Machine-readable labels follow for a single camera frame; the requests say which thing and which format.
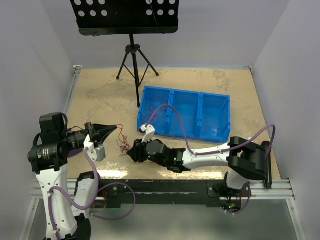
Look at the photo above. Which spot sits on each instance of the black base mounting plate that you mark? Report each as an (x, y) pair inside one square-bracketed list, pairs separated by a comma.
[(118, 194)]

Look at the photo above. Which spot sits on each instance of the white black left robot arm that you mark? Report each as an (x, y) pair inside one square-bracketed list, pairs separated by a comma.
[(67, 218)]

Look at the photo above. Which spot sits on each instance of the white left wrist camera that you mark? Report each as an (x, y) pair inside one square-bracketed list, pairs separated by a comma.
[(95, 153)]

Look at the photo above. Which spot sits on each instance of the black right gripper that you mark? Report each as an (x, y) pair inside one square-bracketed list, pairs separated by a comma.
[(136, 152)]

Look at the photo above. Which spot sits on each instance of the blue three-compartment plastic bin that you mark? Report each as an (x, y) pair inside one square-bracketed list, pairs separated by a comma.
[(177, 113)]

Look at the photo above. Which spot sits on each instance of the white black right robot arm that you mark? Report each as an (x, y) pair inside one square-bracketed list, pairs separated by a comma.
[(247, 160)]

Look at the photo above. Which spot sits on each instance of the black music stand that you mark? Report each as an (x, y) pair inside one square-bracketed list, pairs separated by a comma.
[(127, 17)]

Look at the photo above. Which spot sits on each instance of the aluminium frame rail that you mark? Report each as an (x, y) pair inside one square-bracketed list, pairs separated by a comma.
[(281, 189)]

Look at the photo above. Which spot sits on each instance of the purple box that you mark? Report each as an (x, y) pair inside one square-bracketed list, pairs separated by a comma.
[(74, 153)]

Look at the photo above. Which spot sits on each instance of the black microphone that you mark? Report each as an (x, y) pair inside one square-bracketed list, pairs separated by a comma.
[(268, 166)]

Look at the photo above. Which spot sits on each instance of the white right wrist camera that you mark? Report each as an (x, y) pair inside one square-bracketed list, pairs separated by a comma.
[(148, 132)]

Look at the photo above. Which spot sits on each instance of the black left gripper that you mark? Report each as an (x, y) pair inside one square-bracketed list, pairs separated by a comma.
[(99, 132)]

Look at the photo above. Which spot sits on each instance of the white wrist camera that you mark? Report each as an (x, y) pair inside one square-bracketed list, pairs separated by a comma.
[(95, 153), (148, 132)]

